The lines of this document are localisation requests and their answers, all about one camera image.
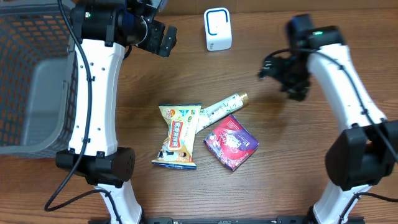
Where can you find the cream snack bag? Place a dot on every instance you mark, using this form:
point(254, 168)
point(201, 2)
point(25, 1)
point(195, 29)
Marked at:
point(177, 149)

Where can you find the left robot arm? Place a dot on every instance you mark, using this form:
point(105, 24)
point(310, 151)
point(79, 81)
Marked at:
point(104, 33)

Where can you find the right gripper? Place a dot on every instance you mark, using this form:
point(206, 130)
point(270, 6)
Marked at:
point(298, 88)

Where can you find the grey plastic shopping basket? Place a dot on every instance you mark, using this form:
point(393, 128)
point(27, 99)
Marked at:
point(38, 79)

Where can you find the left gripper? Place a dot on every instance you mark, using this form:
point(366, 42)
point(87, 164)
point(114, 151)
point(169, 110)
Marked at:
point(155, 44)

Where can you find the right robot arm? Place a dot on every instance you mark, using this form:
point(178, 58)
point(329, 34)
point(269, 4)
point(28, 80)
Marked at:
point(366, 148)

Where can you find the white conditioner tube gold cap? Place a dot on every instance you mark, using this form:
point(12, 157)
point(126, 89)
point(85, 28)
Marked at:
point(221, 109)

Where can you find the red purple liners pack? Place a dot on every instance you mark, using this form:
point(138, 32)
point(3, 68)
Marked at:
point(231, 143)

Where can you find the white barcode scanner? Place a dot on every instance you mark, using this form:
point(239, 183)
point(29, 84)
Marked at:
point(218, 31)

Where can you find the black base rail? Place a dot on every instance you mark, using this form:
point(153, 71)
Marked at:
point(224, 221)

